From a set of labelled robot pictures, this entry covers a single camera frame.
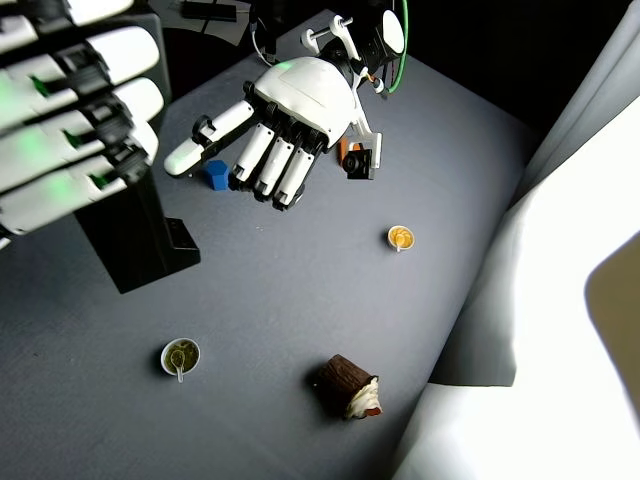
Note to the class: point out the brown toy cupcake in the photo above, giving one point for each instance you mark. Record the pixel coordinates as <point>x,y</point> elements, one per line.
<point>342,380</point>

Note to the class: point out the white curtain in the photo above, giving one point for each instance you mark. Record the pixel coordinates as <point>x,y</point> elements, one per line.
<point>550,250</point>

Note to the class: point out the grey flat board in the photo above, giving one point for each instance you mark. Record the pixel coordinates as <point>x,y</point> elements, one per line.
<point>220,30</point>

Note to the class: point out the blue hexagon block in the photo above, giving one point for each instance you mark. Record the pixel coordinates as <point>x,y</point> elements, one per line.
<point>216,175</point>

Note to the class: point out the orange triangle block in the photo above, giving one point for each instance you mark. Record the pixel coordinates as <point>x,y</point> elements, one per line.
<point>343,150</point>

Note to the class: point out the grey table cloth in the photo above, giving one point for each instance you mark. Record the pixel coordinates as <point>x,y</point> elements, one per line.
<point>300,300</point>

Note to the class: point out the black walkie-talkie with antenna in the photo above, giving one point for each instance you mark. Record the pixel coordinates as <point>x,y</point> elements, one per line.
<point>130,240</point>

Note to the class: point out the beige rounded panel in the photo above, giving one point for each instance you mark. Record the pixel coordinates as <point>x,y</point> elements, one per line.
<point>617,340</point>

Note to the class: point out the small bowl orange soup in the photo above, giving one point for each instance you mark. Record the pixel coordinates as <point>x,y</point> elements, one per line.
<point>401,237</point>

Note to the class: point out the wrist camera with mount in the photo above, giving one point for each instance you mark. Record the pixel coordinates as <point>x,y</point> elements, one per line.
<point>357,162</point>

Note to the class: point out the black flat box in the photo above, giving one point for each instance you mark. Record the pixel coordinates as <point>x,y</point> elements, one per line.
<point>210,10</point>

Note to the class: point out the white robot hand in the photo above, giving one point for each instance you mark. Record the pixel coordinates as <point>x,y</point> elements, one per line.
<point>305,95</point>
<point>30,195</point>

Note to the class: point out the small bowl green soup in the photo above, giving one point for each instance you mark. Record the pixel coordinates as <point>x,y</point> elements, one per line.
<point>180,356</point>

